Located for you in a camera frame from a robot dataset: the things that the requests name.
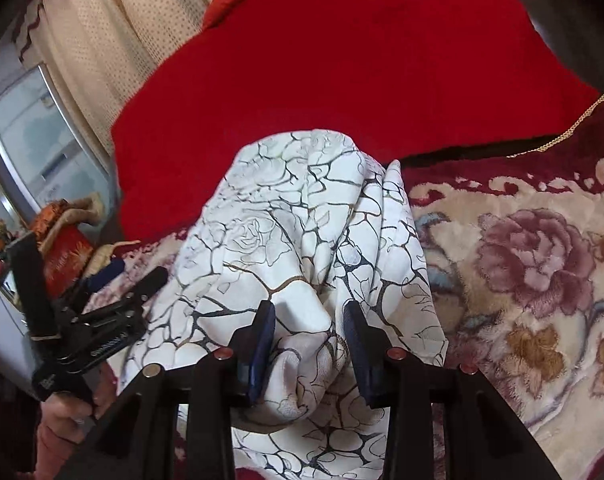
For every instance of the red gift box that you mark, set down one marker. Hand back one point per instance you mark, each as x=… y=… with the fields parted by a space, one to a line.
x=64 y=260

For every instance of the cream dotted curtain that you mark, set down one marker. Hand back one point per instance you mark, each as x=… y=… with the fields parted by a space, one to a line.
x=112 y=35

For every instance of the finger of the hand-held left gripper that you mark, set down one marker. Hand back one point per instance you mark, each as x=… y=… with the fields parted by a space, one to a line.
x=104 y=275
x=149 y=282

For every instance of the framed glass window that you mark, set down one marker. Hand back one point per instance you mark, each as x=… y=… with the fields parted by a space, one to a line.
x=32 y=135

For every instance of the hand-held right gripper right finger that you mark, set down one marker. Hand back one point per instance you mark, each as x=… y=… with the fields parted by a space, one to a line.
x=360 y=355

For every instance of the person's left forearm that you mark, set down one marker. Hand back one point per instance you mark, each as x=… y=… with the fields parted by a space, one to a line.
x=52 y=457

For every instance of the person's left hand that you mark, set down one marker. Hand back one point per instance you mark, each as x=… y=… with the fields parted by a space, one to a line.
x=67 y=417

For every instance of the beige plush cloth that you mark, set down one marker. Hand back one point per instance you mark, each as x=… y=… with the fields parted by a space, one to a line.
x=87 y=210

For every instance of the red blanket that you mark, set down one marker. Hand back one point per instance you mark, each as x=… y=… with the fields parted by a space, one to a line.
x=357 y=60

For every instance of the white crackle-print garment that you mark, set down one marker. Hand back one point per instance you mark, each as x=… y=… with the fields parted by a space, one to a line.
x=292 y=220

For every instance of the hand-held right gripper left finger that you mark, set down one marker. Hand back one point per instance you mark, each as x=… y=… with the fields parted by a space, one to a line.
x=259 y=352

